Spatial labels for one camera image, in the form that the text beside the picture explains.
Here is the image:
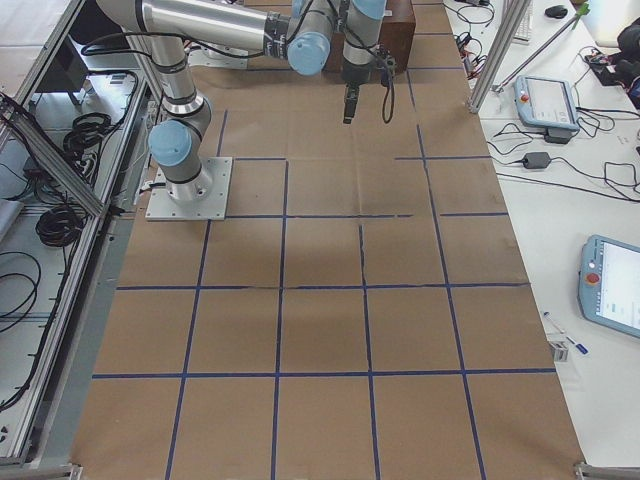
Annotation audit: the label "near teach pendant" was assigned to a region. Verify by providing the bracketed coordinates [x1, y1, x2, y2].
[578, 235, 640, 338]

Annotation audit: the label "black power adapter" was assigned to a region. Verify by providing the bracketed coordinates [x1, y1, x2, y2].
[522, 152, 551, 170]

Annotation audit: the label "coiled black cables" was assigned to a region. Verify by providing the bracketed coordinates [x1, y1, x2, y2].
[35, 204, 84, 249]

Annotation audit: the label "black computer mouse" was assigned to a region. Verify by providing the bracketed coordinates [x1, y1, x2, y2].
[544, 5, 568, 19]

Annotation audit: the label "blue white pen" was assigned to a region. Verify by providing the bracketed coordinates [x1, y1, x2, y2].
[543, 311, 589, 355]

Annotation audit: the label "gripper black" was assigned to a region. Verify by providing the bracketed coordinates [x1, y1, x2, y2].
[342, 43, 395, 124]

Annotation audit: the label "metal rod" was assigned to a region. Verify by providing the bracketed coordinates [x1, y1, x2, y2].
[491, 1, 590, 93]

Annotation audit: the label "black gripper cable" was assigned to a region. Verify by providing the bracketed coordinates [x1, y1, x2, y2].
[344, 29, 397, 125]

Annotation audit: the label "far teach pendant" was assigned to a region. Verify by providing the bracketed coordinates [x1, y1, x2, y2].
[514, 76, 579, 132]

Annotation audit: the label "brown paper table cover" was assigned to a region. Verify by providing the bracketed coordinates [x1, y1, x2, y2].
[71, 1, 582, 479]

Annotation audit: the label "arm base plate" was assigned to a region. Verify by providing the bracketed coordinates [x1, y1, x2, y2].
[145, 157, 233, 221]

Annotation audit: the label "small grey binder clip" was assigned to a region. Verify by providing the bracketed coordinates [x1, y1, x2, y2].
[548, 341, 569, 363]

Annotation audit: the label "aluminium frame post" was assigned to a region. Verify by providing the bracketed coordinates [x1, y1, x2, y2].
[467, 0, 530, 114]

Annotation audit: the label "dark wooden drawer cabinet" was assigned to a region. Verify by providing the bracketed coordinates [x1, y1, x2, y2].
[323, 0, 416, 73]

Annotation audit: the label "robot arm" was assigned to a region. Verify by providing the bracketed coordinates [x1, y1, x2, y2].
[98, 1, 395, 206]

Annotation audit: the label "teach pendant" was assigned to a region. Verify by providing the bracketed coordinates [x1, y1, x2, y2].
[578, 235, 640, 338]
[514, 76, 579, 132]

